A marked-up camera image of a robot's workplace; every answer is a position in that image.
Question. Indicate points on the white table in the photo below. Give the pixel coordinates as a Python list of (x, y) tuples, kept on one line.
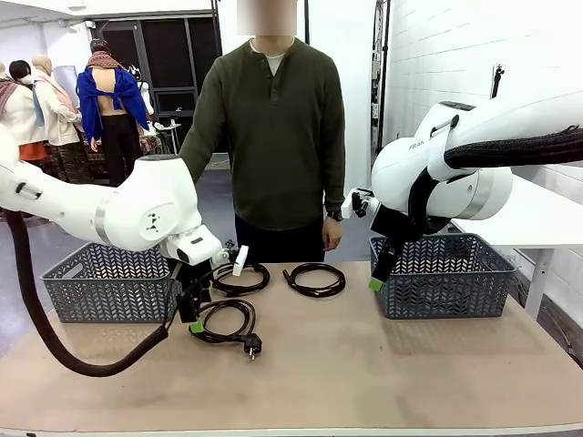
[(524, 218)]

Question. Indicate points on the black vertical pole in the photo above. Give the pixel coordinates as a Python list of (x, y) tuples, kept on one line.
[(307, 23)]

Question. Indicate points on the person in green sweater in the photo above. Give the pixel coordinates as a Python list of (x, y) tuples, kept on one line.
[(273, 159)]

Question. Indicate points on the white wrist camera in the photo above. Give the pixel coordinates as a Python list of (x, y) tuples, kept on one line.
[(346, 207), (240, 261)]

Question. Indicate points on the person left hand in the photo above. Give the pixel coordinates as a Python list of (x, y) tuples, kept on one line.
[(332, 234)]

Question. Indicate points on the person left forearm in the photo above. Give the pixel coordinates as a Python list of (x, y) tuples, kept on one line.
[(334, 182)]

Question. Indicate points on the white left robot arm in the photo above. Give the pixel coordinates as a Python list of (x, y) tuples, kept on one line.
[(150, 205)]

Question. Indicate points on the black light stand pole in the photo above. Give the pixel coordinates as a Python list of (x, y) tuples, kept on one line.
[(385, 59)]

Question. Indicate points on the mannequin with blue shirt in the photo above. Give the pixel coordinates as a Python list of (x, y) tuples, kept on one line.
[(91, 100)]

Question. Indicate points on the black wall-mounted tripod camera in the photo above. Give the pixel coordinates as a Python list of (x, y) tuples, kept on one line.
[(499, 79)]

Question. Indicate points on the white metal rack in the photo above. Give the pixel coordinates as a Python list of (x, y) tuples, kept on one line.
[(168, 127)]

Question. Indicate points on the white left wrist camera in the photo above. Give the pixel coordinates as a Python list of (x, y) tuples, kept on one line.
[(240, 261)]

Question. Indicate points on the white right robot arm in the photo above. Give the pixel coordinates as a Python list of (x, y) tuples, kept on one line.
[(401, 168)]

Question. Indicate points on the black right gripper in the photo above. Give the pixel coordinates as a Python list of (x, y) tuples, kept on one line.
[(391, 225)]

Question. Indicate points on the mannequin with pink scarf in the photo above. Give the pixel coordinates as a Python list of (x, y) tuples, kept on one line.
[(57, 114)]

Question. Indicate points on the black-haired person with mask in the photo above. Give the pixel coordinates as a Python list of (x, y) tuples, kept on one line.
[(20, 68)]

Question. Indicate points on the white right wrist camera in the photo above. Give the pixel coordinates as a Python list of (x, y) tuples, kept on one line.
[(346, 207)]

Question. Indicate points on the black wristwatch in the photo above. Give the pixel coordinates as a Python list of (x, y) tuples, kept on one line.
[(336, 215)]

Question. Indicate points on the person right forearm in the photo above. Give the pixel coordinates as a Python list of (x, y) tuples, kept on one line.
[(193, 150)]

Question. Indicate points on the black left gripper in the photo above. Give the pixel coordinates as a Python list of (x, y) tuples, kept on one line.
[(193, 277)]

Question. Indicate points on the black framed glass door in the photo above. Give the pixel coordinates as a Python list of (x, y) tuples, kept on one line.
[(168, 59)]

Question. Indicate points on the grey plastic lattice basket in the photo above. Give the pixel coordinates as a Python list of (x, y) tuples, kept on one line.
[(446, 296), (100, 291)]

